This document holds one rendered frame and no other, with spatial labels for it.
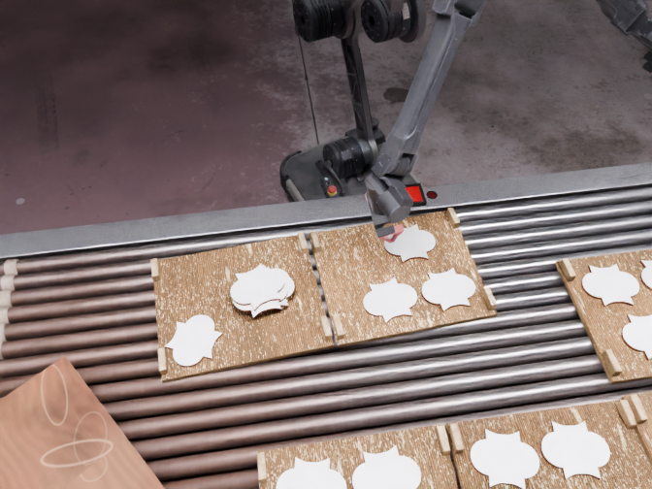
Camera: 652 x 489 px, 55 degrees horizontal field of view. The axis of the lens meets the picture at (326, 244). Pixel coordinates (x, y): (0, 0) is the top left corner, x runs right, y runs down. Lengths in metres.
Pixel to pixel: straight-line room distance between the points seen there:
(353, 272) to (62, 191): 2.00
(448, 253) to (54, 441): 1.03
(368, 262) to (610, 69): 2.78
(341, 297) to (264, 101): 2.15
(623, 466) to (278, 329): 0.82
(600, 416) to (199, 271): 1.02
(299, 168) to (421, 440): 1.69
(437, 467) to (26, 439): 0.84
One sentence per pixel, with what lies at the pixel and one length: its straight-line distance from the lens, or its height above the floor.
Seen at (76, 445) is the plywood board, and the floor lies 1.04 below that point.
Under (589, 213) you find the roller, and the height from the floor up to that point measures 0.92.
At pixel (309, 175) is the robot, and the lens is 2.81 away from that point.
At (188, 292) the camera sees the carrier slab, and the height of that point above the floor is 0.94.
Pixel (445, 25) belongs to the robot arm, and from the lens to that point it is 1.40.
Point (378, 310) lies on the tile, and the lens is 1.55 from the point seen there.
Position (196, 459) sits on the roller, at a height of 0.92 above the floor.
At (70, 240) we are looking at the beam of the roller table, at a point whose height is 0.91.
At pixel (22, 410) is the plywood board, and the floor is 1.04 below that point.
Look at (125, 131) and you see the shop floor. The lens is 3.53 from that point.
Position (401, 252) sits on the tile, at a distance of 1.66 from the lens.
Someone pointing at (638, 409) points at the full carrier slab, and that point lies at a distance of 1.57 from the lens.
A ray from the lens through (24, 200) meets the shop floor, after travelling 3.35.
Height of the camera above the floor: 2.26
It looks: 52 degrees down
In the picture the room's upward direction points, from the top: 1 degrees clockwise
